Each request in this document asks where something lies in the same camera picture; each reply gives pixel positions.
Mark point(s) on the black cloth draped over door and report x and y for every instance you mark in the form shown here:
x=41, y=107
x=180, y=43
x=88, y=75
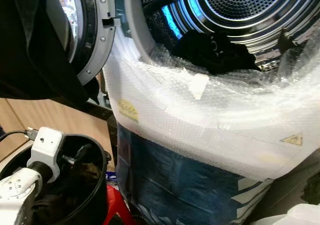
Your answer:
x=30, y=50

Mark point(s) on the wooden cabinet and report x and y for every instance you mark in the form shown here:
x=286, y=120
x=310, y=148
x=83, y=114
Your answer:
x=50, y=117

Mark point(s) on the grey round washer door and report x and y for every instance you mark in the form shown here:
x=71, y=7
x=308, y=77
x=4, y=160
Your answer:
x=97, y=45

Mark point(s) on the steel perforated washer drum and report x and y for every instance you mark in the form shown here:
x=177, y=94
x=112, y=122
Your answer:
x=235, y=0

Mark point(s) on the small black box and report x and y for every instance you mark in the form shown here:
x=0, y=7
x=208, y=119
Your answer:
x=312, y=187

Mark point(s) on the blue white printed packet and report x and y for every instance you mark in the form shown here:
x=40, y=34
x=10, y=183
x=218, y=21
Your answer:
x=111, y=175

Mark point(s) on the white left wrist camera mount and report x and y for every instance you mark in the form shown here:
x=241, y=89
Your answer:
x=45, y=145

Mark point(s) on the black plastic bucket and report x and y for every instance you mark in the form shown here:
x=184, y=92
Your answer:
x=97, y=205

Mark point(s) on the white plastic wrapped object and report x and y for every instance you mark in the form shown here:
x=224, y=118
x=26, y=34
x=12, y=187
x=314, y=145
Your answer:
x=295, y=216

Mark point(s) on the bubble-wrapped white washing machine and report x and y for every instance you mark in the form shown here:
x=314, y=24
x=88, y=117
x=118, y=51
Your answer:
x=225, y=120

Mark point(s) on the yellow triangle warning sticker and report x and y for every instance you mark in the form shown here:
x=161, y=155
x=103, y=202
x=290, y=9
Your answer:
x=293, y=140

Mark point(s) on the red plastic stool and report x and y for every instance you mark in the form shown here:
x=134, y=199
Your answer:
x=116, y=207

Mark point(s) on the black crumpled garment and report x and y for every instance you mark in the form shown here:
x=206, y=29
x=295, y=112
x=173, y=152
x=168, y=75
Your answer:
x=210, y=52

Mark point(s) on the black drum paddle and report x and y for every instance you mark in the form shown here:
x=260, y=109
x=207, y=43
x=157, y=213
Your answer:
x=286, y=40
x=160, y=5

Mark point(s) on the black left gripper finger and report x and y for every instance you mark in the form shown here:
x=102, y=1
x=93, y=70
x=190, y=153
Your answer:
x=84, y=152

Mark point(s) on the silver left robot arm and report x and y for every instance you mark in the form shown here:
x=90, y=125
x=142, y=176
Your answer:
x=17, y=190

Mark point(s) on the white tape piece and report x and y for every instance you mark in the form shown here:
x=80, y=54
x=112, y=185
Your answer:
x=199, y=85

